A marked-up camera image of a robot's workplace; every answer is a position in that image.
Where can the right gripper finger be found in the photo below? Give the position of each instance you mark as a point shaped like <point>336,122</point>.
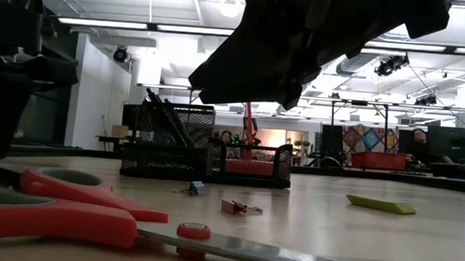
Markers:
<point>240,70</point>
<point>301,70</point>

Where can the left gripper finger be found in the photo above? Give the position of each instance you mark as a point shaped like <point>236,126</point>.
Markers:
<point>42,70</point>
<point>3,116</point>

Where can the black mesh desk organizer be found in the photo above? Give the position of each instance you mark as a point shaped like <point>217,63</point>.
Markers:
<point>166,159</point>

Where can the yellow sticky note pad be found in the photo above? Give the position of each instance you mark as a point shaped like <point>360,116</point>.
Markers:
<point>381,204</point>

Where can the person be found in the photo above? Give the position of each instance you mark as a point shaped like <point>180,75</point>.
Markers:
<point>226,137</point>
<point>420,140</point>

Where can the long ceiling strip light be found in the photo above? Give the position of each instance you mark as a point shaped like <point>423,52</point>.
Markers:
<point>101,23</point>

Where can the potted plant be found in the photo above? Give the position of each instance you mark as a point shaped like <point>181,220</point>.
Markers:
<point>302,146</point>

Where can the black ceiling spotlight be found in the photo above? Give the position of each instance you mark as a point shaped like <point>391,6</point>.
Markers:
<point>120,54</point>

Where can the colourful patchwork quilt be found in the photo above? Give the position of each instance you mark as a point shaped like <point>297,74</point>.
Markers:
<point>371,139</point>

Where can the cardboard box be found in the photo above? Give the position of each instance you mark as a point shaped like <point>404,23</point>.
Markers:
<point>120,131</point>

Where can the small black monitor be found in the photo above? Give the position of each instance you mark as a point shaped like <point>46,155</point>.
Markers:
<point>130,116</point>

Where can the blue binder clip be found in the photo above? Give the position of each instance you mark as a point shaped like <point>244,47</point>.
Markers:
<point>196,186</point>

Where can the red binder clip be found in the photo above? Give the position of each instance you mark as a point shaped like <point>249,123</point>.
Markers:
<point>231,207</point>

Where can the large black monitor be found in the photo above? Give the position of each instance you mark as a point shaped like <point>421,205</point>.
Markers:
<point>458,140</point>

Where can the silver ventilation duct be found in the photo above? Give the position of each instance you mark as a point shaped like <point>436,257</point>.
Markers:
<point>354,63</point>

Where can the black ceiling camera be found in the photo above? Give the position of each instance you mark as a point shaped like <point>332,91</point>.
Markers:
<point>390,66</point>

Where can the black aluminium table frame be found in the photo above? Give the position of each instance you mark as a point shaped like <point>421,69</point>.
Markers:
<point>415,180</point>

